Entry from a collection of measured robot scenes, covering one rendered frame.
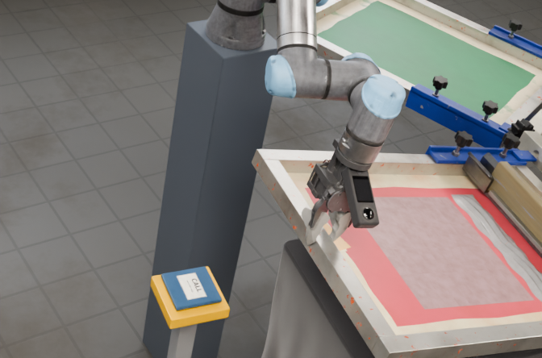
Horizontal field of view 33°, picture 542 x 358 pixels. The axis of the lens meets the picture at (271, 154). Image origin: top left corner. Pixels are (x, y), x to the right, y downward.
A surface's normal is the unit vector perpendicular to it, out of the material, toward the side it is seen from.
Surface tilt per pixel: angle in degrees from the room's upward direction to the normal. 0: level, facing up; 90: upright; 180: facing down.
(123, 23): 0
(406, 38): 0
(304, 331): 91
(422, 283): 10
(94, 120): 0
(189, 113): 90
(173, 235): 90
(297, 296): 91
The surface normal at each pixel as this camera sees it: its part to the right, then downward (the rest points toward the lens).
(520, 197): -0.86, -0.03
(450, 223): 0.33, -0.80
